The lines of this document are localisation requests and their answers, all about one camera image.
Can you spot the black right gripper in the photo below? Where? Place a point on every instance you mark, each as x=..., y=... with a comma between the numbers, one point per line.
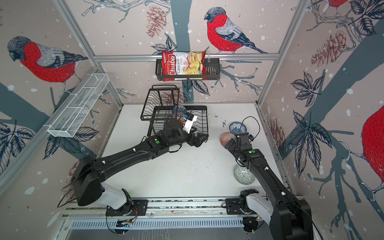
x=232, y=145

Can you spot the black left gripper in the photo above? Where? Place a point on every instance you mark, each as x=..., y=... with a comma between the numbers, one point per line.
x=197, y=142

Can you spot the red and blue patterned bowl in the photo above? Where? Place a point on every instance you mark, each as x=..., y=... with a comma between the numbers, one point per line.
x=226, y=137

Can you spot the white maroon patterned bowl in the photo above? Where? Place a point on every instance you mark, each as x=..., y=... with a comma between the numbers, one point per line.
x=179, y=116

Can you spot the dark blue patterned bowl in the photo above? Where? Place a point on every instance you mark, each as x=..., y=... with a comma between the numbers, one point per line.
x=179, y=110

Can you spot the black wire dish rack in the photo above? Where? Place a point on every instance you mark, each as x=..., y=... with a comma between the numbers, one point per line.
x=158, y=107

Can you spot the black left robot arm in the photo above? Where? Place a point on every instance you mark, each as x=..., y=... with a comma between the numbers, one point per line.
x=90, y=174

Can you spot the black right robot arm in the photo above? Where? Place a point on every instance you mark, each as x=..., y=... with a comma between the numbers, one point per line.
x=288, y=217

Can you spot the blue floral ceramic bowl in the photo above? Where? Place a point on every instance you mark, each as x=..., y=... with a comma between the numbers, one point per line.
x=237, y=128

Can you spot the grey green patterned bowl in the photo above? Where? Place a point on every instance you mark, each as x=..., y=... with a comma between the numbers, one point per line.
x=243, y=175

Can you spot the red cassava chips bag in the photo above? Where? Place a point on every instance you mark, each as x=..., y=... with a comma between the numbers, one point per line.
x=176, y=64

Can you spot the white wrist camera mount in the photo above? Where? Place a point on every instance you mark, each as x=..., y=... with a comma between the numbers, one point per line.
x=189, y=121

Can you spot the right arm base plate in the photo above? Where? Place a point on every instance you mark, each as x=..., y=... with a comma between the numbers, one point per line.
x=233, y=207

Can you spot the aluminium mounting rail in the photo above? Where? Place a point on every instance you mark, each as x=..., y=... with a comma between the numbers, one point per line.
x=199, y=207

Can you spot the black wall shelf basket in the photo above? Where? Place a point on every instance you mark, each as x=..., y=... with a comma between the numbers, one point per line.
x=212, y=66

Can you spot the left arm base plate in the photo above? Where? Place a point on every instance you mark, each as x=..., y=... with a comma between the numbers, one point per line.
x=134, y=208

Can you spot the white wire wall basket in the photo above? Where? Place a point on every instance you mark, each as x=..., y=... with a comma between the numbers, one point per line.
x=81, y=102

